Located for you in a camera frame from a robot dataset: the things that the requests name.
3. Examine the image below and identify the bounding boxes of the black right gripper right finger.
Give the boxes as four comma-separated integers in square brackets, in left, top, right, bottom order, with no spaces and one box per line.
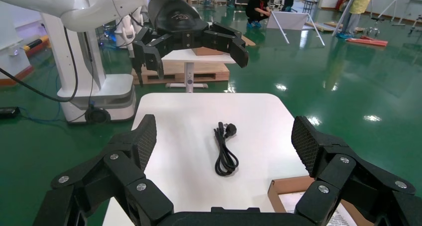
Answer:
[291,115,422,226]

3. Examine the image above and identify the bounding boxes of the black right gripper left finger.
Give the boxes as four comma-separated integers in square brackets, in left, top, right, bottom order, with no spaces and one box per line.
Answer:
[33,113,174,226]

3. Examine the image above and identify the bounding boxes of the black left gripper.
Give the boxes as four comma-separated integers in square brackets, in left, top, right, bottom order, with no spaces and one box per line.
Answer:
[131,0,249,87]

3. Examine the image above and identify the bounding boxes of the black power cable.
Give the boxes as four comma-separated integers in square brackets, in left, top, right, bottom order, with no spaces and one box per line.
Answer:
[213,121,240,177]

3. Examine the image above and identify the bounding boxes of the brown cardboard box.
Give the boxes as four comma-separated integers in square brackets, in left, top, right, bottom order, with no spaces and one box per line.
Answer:
[267,175,375,226]

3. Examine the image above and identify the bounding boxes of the wooden pallet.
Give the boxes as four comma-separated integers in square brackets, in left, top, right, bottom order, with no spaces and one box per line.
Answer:
[131,61,230,86]

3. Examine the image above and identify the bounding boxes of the white printed instruction sheet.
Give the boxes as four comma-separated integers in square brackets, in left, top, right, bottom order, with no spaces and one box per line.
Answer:
[279,191,358,226]

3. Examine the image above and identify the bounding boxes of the white robot column and base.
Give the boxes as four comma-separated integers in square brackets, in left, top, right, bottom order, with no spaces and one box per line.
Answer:
[41,13,137,125]

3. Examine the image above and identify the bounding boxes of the crouching person in black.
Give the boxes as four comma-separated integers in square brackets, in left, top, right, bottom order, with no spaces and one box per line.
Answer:
[245,0,272,29]

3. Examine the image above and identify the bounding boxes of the white board with legs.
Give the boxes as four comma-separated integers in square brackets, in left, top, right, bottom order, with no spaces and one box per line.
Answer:
[266,11,325,47]

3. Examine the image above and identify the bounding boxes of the black power adapter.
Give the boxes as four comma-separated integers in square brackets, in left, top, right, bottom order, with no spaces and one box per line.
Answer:
[0,106,21,119]

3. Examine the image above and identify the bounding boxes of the flat red floor item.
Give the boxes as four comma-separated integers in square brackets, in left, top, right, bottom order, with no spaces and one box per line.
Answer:
[345,35,389,48]

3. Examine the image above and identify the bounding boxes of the yellow black red bar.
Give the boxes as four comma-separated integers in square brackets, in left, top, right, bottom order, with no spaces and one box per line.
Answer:
[22,35,50,53]

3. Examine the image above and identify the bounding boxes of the person in yellow coat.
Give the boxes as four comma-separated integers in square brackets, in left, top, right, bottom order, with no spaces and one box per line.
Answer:
[336,0,377,40]

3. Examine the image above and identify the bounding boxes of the small white pedestal table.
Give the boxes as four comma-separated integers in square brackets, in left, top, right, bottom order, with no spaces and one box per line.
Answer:
[161,49,236,93]

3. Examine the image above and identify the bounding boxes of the blue floor cable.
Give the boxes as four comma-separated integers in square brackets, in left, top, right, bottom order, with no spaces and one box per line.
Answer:
[18,107,63,125]

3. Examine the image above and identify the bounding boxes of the black robot body cable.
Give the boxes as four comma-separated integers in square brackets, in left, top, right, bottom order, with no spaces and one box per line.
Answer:
[0,26,79,103]

